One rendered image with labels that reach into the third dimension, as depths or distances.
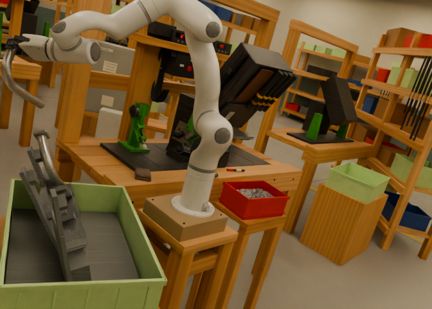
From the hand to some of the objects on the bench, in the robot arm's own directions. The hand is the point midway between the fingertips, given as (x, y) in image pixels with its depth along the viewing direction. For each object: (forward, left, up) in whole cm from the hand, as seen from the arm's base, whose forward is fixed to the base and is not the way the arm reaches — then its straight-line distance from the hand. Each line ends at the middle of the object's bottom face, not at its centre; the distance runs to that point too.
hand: (15, 47), depth 138 cm
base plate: (0, -120, -56) cm, 133 cm away
